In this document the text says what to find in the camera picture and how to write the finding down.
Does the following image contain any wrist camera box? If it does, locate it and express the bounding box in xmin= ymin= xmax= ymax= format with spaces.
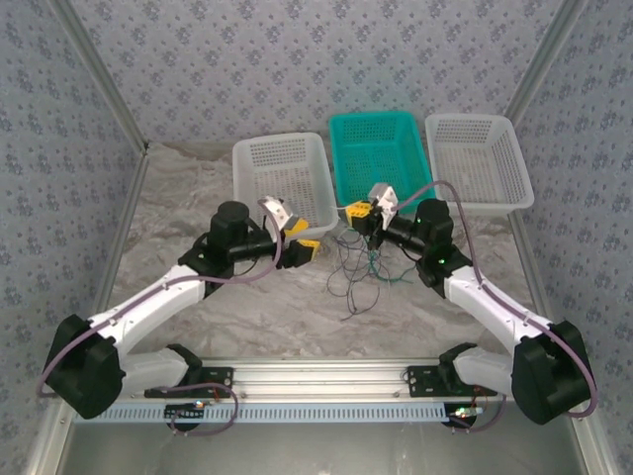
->
xmin=258 ymin=195 xmax=294 ymax=232
xmin=369 ymin=181 xmax=400 ymax=215

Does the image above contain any teal perforated plastic basket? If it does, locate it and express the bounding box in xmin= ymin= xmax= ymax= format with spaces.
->
xmin=328 ymin=111 xmax=437 ymax=217

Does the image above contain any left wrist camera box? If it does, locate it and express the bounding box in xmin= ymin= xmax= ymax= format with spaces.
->
xmin=258 ymin=195 xmax=294 ymax=232

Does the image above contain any aluminium mounting beam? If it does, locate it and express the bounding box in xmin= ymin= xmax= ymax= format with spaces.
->
xmin=52 ymin=358 xmax=593 ymax=401

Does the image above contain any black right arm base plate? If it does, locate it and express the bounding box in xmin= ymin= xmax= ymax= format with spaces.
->
xmin=406 ymin=365 xmax=498 ymax=399

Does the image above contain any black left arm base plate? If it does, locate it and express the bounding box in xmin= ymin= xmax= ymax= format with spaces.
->
xmin=143 ymin=366 xmax=234 ymax=399

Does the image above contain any small circuit board with LED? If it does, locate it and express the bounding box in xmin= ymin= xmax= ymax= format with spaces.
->
xmin=164 ymin=400 xmax=208 ymax=423
xmin=446 ymin=404 xmax=485 ymax=428

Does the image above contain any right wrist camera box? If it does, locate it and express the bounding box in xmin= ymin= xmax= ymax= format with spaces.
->
xmin=369 ymin=181 xmax=400 ymax=215

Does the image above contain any white slotted cable duct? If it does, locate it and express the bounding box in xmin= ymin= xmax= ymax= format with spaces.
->
xmin=72 ymin=403 xmax=446 ymax=425

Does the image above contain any white basket with small holes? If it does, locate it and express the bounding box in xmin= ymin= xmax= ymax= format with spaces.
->
xmin=230 ymin=131 xmax=341 ymax=239

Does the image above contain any thin dark cable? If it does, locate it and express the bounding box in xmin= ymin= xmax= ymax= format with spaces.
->
xmin=325 ymin=232 xmax=383 ymax=322

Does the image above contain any white basket with large holes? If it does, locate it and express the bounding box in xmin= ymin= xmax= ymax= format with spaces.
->
xmin=423 ymin=113 xmax=536 ymax=217

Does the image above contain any aluminium frame post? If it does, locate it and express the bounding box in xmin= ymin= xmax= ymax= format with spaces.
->
xmin=503 ymin=0 xmax=592 ymax=125
xmin=48 ymin=0 xmax=150 ymax=152

